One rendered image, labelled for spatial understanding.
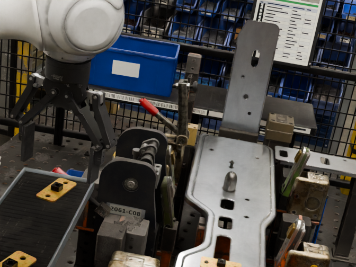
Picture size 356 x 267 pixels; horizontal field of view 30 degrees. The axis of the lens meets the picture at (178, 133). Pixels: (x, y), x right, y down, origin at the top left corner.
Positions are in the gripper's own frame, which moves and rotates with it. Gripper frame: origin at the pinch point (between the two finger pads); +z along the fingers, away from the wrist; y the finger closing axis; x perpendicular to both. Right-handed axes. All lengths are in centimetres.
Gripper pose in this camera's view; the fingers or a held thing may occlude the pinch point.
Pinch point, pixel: (59, 163)
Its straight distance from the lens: 120.5
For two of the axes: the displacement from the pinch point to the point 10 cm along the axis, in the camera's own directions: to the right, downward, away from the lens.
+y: 9.2, 2.8, -2.9
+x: 3.7, -3.2, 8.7
